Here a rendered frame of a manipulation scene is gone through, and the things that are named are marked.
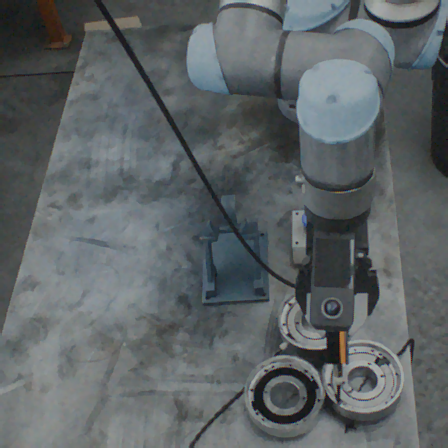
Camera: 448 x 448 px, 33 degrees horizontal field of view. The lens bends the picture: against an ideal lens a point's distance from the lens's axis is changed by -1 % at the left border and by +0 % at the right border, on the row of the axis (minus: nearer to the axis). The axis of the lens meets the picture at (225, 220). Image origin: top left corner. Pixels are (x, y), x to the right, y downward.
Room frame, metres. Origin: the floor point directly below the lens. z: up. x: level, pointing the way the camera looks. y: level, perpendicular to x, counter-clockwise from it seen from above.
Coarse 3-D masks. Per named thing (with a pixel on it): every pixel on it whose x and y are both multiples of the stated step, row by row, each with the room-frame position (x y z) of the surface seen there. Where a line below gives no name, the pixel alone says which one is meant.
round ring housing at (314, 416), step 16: (256, 368) 0.50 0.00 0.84; (272, 368) 0.50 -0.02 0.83; (304, 368) 0.49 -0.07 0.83; (272, 384) 0.48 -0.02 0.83; (288, 384) 0.48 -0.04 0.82; (320, 384) 0.46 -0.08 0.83; (304, 400) 0.45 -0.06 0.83; (320, 400) 0.44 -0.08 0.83; (256, 416) 0.43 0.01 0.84; (320, 416) 0.42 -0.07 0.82; (272, 432) 0.41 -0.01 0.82; (288, 432) 0.41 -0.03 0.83; (304, 432) 0.41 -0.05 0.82
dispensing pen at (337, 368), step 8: (328, 336) 0.47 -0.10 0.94; (336, 336) 0.47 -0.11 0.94; (328, 344) 0.46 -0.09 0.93; (336, 344) 0.46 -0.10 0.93; (328, 352) 0.46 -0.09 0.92; (336, 352) 0.46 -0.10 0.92; (328, 360) 0.45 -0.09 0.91; (336, 360) 0.45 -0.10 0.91; (336, 368) 0.45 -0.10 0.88; (336, 376) 0.45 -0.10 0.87; (336, 384) 0.44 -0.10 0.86
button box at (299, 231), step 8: (296, 216) 0.74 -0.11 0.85; (296, 224) 0.72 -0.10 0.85; (296, 232) 0.71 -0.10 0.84; (304, 232) 0.70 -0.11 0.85; (296, 240) 0.69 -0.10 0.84; (304, 240) 0.69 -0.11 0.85; (296, 248) 0.68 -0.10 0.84; (304, 248) 0.68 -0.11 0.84; (296, 256) 0.68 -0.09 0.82; (304, 256) 0.68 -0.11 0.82; (296, 264) 0.68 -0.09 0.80
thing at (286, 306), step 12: (288, 300) 0.60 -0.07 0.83; (288, 312) 0.58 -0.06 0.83; (300, 312) 0.58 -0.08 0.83; (300, 324) 0.56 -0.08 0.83; (288, 336) 0.54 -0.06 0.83; (312, 336) 0.54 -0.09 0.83; (288, 348) 0.53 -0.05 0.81; (300, 348) 0.52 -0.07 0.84; (312, 348) 0.51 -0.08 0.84; (324, 348) 0.51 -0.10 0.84
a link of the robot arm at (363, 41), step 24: (360, 24) 0.66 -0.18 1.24; (288, 48) 0.64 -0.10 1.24; (312, 48) 0.63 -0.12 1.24; (336, 48) 0.63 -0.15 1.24; (360, 48) 0.62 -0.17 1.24; (384, 48) 0.63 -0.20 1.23; (288, 72) 0.62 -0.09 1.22; (384, 72) 0.60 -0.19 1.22; (288, 96) 0.62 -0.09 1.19; (384, 96) 0.57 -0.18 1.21
